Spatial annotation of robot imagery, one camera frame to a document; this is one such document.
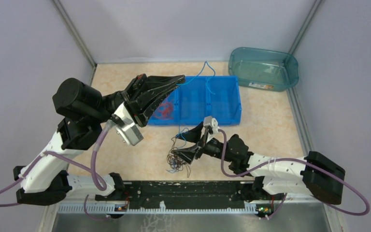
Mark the white toothed cable strip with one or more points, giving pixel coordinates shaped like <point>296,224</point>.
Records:
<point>97,208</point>

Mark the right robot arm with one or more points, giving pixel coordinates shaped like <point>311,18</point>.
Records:
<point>314,175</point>

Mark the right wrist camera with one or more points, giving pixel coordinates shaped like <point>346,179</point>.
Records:
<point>211,125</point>

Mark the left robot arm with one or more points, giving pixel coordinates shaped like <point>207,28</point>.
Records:
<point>65,169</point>

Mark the blue three-compartment bin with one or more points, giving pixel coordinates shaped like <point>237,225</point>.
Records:
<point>199,97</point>

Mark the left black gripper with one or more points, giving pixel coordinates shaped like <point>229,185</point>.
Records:
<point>144,94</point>

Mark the teal transparent plastic tub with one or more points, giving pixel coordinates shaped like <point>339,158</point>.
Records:
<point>263,69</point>

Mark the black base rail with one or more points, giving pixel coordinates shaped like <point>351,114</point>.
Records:
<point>191,195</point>

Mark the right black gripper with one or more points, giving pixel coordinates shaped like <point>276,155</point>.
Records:
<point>187,154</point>

